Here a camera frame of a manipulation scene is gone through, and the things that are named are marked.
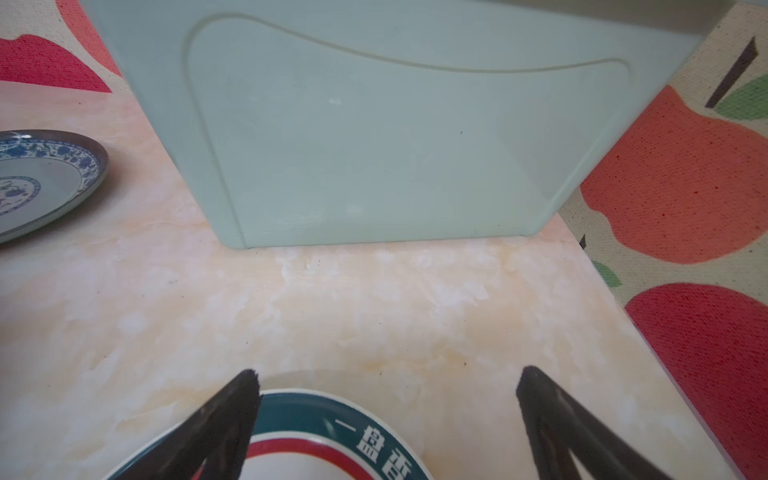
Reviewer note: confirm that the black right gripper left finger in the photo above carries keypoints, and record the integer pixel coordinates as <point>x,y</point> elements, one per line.
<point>211,444</point>

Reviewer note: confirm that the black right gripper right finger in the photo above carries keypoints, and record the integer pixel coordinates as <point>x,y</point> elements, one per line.
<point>561,431</point>

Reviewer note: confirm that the green red rimmed white plate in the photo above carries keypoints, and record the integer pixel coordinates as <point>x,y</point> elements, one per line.
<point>308,434</point>

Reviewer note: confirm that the mint green plastic bin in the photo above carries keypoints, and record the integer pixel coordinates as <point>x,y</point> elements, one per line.
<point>332,122</point>

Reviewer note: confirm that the small blue patterned plate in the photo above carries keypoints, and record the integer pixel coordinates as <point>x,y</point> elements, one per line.
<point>45,174</point>

